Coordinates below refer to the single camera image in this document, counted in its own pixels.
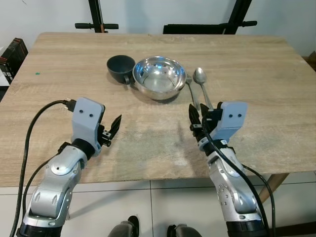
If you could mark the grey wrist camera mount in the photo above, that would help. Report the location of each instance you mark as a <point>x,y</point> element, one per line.
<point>231,119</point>
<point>86,118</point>

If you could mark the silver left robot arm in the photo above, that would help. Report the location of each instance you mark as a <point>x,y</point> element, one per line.
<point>54,177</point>

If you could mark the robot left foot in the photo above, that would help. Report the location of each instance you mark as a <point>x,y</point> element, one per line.
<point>123,228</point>

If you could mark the dark brown wooden beam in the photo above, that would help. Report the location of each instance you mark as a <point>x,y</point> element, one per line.
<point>296,230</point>

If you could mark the shiny steel bowl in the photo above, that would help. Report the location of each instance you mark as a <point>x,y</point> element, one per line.
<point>159,78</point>

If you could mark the steel spoon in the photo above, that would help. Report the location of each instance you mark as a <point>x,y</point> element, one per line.
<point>200,75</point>

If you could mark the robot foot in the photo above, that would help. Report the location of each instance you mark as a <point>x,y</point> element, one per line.
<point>183,231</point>
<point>123,228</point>

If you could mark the black padded bench frame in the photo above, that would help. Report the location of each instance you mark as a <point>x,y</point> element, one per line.
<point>197,28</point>

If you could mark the dark box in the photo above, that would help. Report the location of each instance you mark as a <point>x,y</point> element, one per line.
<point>12,59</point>

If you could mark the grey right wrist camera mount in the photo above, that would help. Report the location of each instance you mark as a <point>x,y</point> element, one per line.
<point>231,119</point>

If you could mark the wooden table leg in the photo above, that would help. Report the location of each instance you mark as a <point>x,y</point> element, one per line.
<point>274,186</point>

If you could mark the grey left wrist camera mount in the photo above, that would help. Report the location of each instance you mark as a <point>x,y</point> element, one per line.
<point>86,118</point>

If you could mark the steel fork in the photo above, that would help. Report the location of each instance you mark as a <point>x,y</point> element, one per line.
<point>191,94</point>

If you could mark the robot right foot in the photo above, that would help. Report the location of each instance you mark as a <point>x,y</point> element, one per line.
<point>183,231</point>

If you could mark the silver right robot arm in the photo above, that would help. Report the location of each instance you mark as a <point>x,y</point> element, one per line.
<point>232,190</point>

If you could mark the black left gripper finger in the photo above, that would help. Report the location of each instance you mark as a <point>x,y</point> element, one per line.
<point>115,126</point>

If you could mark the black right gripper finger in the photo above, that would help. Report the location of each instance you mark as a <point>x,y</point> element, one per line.
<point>195,117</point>
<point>205,113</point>

